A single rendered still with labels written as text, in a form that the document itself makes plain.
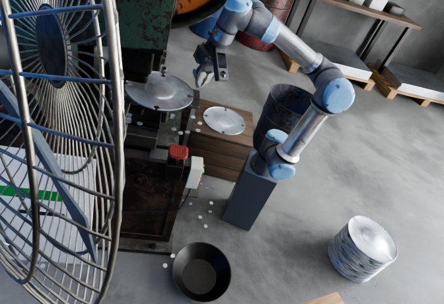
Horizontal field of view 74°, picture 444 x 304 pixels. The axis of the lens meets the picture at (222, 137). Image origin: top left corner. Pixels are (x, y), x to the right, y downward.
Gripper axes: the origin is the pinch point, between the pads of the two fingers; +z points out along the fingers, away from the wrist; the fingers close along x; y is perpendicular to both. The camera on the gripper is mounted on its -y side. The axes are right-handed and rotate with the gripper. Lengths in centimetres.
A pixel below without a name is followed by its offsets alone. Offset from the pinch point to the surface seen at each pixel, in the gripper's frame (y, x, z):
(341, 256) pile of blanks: -78, -87, 59
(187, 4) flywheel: 46.6, -14.3, -6.5
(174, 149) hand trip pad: -16.8, 13.2, 14.0
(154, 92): 13.6, 8.2, 16.6
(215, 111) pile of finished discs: 36, -60, 59
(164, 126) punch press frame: 5.0, 2.8, 29.0
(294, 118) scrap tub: 9, -105, 40
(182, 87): 16.2, -6.7, 16.2
